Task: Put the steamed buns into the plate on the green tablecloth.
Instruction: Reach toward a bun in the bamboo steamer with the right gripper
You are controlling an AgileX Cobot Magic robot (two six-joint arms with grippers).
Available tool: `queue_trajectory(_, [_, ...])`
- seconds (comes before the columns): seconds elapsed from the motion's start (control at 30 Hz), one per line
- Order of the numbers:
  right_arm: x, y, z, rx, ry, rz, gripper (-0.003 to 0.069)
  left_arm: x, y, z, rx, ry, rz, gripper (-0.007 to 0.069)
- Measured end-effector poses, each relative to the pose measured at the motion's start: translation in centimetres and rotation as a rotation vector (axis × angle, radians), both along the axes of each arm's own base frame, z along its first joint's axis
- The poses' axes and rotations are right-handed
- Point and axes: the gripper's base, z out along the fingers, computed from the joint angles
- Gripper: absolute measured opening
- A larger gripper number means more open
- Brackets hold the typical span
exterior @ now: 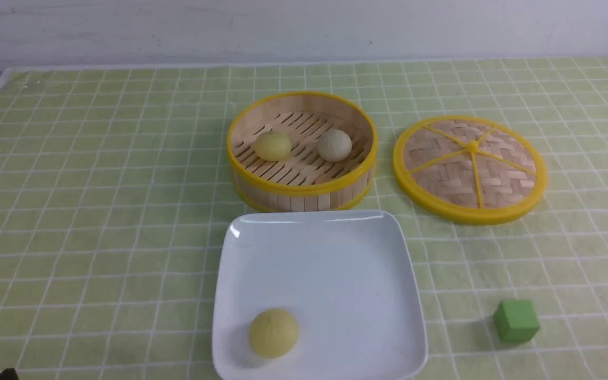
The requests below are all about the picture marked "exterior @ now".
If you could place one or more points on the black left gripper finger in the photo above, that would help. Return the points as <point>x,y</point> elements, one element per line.
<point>9,374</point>

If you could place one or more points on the yellow steamed bun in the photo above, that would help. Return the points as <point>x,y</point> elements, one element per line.
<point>272,146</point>

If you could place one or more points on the beige steamed bun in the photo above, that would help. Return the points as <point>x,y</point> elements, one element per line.
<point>334,145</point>

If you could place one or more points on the yellow bun on plate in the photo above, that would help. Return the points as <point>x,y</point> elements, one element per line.
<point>273,333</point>

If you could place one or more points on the white square plate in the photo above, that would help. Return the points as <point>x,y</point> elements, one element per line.
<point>346,276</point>

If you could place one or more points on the green checked tablecloth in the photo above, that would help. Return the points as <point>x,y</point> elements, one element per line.
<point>115,195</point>

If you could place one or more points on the bamboo steamer basket yellow rim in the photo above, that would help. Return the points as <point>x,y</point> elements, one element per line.
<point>303,182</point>

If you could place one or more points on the woven bamboo steamer lid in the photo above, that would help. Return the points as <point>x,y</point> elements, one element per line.
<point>469,170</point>

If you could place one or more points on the green cube block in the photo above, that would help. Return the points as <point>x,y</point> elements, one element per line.
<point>516,321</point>

